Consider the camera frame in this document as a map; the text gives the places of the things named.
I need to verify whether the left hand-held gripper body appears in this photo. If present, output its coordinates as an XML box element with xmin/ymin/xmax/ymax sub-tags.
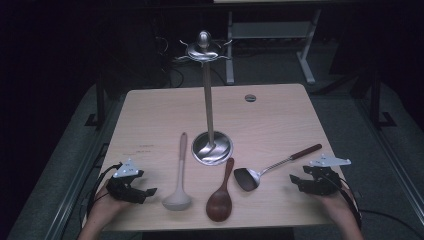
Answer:
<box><xmin>105</xmin><ymin>158</ymin><xmax>148</xmax><ymax>205</ymax></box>

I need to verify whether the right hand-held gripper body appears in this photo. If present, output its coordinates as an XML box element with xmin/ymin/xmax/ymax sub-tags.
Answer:
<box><xmin>299</xmin><ymin>153</ymin><xmax>352</xmax><ymax>197</ymax></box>

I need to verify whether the beige ladle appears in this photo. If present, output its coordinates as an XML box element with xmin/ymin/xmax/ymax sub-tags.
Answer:
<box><xmin>161</xmin><ymin>132</ymin><xmax>193</xmax><ymax>212</ymax></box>

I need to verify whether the steel spatula with wooden handle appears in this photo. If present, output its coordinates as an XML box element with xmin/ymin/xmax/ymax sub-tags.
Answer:
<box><xmin>233</xmin><ymin>143</ymin><xmax>324</xmax><ymax>193</ymax></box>

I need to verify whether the dark wooden spoon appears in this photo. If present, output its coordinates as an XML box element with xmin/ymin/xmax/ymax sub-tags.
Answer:
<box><xmin>205</xmin><ymin>157</ymin><xmax>236</xmax><ymax>223</ymax></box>

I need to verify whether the steel utensil stand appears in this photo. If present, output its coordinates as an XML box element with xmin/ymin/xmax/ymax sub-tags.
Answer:
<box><xmin>174</xmin><ymin>29</ymin><xmax>234</xmax><ymax>167</ymax></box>

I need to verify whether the person's right hand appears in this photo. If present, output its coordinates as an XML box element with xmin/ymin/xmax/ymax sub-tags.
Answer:
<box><xmin>311</xmin><ymin>187</ymin><xmax>355</xmax><ymax>222</ymax></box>

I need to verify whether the person's left hand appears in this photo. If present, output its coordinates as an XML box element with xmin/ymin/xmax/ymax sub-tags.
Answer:
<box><xmin>89</xmin><ymin>181</ymin><xmax>135</xmax><ymax>225</ymax></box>

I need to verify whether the black metal stand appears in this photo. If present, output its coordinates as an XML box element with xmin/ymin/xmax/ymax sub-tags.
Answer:
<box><xmin>367</xmin><ymin>68</ymin><xmax>398</xmax><ymax>130</ymax></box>
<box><xmin>84</xmin><ymin>71</ymin><xmax>108</xmax><ymax>130</ymax></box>

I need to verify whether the left hand-held gripper cable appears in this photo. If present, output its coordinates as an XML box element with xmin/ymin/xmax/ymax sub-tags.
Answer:
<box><xmin>86</xmin><ymin>162</ymin><xmax>124</xmax><ymax>216</ymax></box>

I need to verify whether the hand-held gripper cable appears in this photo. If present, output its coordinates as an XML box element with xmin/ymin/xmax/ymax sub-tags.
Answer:
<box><xmin>328</xmin><ymin>173</ymin><xmax>363</xmax><ymax>230</ymax></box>
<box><xmin>86</xmin><ymin>162</ymin><xmax>124</xmax><ymax>216</ymax></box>

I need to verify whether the right hand-held gripper cable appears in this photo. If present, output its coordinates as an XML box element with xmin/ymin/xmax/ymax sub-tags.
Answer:
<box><xmin>328</xmin><ymin>173</ymin><xmax>363</xmax><ymax>230</ymax></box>

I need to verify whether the black floor cable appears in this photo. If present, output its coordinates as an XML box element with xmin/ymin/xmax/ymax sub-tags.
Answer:
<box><xmin>359</xmin><ymin>208</ymin><xmax>424</xmax><ymax>240</ymax></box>

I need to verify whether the white metal table frame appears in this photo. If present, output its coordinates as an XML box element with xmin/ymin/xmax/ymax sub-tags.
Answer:
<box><xmin>225</xmin><ymin>8</ymin><xmax>323</xmax><ymax>86</ymax></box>

